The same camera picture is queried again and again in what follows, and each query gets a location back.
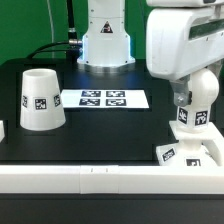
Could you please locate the white lamp shade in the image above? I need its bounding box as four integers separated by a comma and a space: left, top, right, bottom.
20, 69, 66, 131

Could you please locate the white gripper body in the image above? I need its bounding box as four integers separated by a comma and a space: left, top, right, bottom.
146, 7, 224, 80

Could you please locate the black cable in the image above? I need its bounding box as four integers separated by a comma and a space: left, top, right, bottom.
25, 0, 84, 60

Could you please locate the white left fence bar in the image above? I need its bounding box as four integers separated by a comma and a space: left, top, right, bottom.
0, 120, 5, 142

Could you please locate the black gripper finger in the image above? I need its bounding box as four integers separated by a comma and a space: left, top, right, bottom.
170, 75, 191, 106

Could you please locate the white right fence bar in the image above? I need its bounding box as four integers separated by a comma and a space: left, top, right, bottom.
170, 121, 224, 166

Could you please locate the white lamp bulb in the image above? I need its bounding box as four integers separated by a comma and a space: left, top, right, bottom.
177, 68, 219, 133

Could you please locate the white lamp base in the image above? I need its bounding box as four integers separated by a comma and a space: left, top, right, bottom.
156, 139, 217, 167

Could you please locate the white front fence bar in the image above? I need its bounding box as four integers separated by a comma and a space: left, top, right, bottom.
0, 165, 224, 194

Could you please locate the white fence bar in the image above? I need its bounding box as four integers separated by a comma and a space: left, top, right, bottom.
170, 121, 224, 166
0, 165, 224, 194
0, 120, 5, 142

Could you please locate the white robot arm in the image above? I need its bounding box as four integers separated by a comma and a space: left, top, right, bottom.
78, 0, 224, 106

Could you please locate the white marker sheet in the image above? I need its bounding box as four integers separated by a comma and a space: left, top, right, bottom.
61, 89, 149, 109

